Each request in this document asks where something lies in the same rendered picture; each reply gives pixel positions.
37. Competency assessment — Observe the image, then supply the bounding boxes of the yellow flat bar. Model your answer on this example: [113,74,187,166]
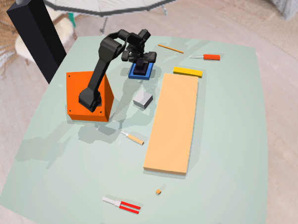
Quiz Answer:
[173,67,202,78]

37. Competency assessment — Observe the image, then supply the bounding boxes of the peach rectangular panel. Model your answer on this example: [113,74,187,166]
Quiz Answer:
[143,74,198,175]

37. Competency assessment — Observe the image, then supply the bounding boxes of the orange-handled awl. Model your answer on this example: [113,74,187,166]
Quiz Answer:
[199,54,220,60]

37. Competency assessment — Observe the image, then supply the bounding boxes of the blue rectangular tray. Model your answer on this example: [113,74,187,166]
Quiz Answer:
[128,63,154,80]

